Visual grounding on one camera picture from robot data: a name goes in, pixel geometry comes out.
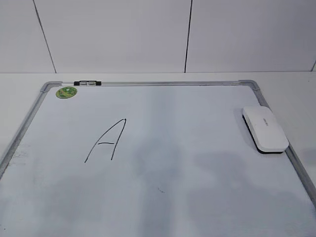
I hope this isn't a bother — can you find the white whiteboard eraser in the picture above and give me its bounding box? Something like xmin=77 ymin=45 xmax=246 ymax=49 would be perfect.
xmin=242 ymin=106 xmax=289 ymax=154

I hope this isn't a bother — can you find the white framed whiteboard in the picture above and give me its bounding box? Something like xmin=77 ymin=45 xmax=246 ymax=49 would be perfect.
xmin=0 ymin=80 xmax=316 ymax=237

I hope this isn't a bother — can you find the round green magnet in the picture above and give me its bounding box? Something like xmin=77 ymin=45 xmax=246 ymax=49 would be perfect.
xmin=56 ymin=86 xmax=77 ymax=99

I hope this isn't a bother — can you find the black whiteboard hanger clip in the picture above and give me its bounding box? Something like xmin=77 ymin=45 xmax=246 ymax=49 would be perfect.
xmin=73 ymin=80 xmax=102 ymax=86

